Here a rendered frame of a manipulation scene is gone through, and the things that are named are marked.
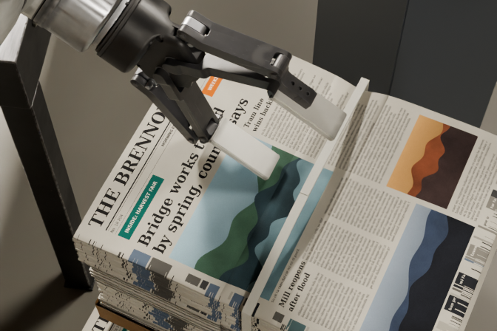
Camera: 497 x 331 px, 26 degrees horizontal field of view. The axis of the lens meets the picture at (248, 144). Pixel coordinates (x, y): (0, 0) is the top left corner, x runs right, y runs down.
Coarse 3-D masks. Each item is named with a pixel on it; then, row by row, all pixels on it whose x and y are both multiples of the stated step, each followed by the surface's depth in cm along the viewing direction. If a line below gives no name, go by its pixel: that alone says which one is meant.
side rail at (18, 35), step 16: (16, 32) 148; (32, 32) 152; (48, 32) 161; (0, 48) 147; (16, 48) 147; (32, 48) 153; (0, 64) 146; (16, 64) 146; (32, 64) 154; (0, 80) 150; (16, 80) 149; (32, 80) 155; (0, 96) 154; (16, 96) 153; (32, 96) 156
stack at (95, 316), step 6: (96, 312) 125; (90, 318) 124; (96, 318) 124; (102, 318) 124; (90, 324) 124; (96, 324) 124; (102, 324) 124; (108, 324) 124; (114, 324) 124; (84, 330) 124; (90, 330) 124; (96, 330) 124; (102, 330) 124; (108, 330) 124; (114, 330) 123; (120, 330) 123; (126, 330) 123
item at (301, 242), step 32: (384, 96) 112; (352, 128) 110; (352, 160) 108; (288, 192) 106; (320, 192) 106; (320, 224) 105; (256, 256) 103; (288, 256) 103; (224, 288) 101; (288, 288) 101; (224, 320) 104; (256, 320) 101
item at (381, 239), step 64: (384, 128) 110; (448, 128) 110; (384, 192) 106; (448, 192) 106; (320, 256) 103; (384, 256) 103; (448, 256) 102; (320, 320) 100; (384, 320) 99; (448, 320) 99
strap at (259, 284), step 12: (360, 84) 112; (360, 96) 111; (348, 108) 110; (324, 156) 107; (312, 168) 106; (312, 180) 105; (300, 192) 105; (300, 204) 104; (288, 216) 103; (288, 228) 103; (276, 240) 102; (276, 252) 102; (264, 276) 101; (252, 300) 100
